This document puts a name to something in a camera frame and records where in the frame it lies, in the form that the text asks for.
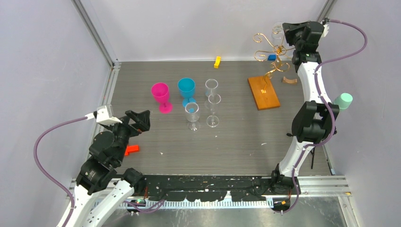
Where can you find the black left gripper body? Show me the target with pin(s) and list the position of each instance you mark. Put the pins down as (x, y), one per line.
(131, 131)

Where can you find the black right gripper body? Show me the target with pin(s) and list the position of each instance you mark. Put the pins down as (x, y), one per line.
(293, 35)

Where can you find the pink wine glass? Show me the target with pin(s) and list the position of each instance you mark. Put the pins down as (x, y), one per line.
(160, 92)

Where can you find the blue wine glass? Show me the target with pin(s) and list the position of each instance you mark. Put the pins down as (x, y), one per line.
(187, 88)

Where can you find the clear wine glass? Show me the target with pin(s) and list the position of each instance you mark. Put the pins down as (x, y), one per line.
(211, 87)

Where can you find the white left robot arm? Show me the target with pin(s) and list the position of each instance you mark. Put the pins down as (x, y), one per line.
(107, 152)

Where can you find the red toy block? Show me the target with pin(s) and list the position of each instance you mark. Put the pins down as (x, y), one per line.
(132, 149)

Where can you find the small blue cube block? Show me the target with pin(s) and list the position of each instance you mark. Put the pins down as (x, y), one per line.
(272, 57)

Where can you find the curved wooden block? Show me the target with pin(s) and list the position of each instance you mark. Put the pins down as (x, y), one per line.
(289, 81)

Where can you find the mint green microphone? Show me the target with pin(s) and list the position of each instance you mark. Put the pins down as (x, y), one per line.
(343, 101)

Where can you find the yellow toy block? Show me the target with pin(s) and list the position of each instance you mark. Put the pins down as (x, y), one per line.
(217, 62)

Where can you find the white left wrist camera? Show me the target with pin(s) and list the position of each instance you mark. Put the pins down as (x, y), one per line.
(103, 115)

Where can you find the aluminium frame rail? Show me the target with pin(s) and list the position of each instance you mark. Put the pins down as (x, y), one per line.
(91, 21)

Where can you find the gold wire glass rack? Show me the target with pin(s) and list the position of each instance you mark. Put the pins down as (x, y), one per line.
(261, 87)

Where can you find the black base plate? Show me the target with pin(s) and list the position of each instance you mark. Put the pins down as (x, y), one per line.
(206, 188)

